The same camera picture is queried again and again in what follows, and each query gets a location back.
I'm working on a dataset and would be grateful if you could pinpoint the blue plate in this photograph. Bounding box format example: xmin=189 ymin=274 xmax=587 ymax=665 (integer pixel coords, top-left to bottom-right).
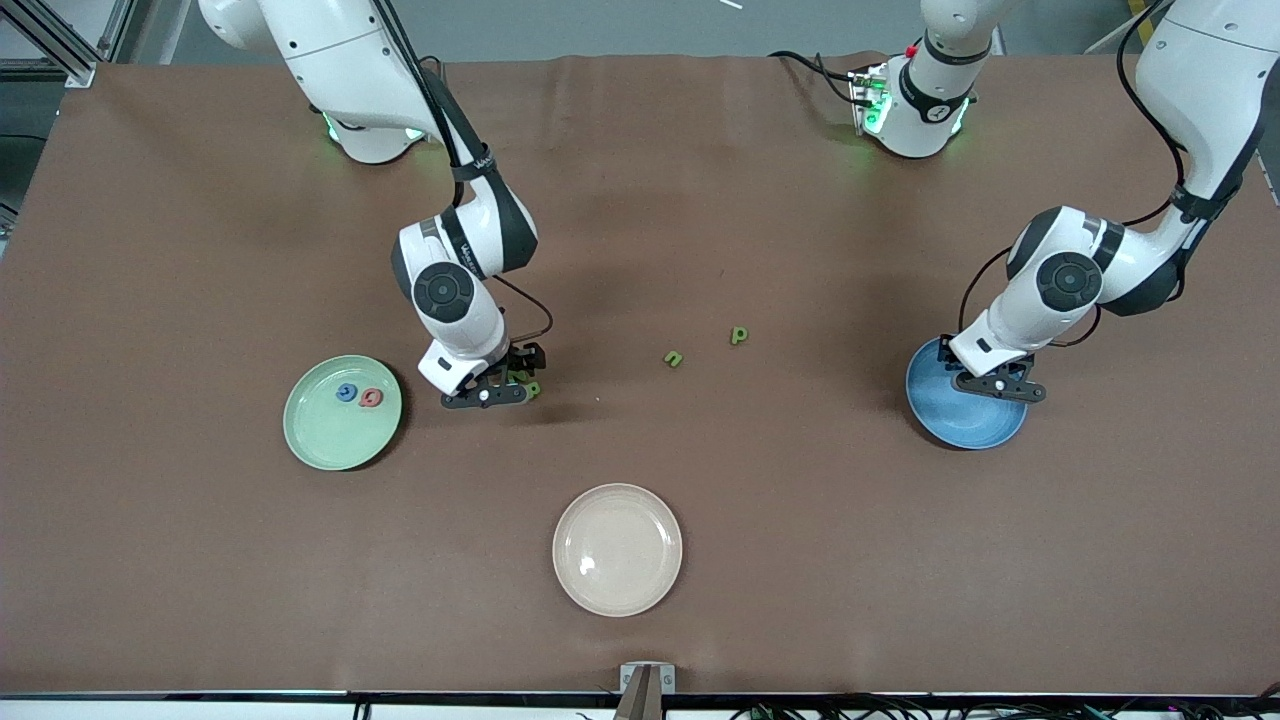
xmin=905 ymin=336 xmax=1029 ymax=451

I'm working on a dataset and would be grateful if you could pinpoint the brown table cover sheet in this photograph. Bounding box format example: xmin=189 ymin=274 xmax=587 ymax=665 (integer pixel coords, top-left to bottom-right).
xmin=0 ymin=50 xmax=1280 ymax=698

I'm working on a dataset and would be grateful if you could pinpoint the light green plate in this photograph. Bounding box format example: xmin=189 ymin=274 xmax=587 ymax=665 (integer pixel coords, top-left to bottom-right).
xmin=283 ymin=355 xmax=403 ymax=472

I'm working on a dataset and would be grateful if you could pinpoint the beige plate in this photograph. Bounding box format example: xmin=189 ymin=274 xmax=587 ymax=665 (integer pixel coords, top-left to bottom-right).
xmin=552 ymin=483 xmax=684 ymax=618

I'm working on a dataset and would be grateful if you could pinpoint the grey metal clamp bracket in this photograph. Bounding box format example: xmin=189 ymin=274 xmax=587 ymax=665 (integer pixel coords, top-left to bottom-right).
xmin=619 ymin=662 xmax=677 ymax=694

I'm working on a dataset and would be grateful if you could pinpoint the black base power cable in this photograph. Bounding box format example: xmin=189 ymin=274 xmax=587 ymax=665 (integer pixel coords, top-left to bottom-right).
xmin=768 ymin=50 xmax=869 ymax=106

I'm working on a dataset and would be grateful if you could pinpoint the aluminium camera post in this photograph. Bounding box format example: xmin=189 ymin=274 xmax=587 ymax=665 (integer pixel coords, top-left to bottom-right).
xmin=612 ymin=668 xmax=668 ymax=720

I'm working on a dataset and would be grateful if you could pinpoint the white table front rail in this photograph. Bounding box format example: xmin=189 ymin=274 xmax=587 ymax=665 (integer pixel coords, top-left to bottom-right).
xmin=0 ymin=697 xmax=1280 ymax=720

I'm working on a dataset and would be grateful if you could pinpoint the aluminium frame profile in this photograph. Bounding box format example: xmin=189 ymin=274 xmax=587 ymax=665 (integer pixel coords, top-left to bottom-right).
xmin=0 ymin=0 xmax=136 ymax=89

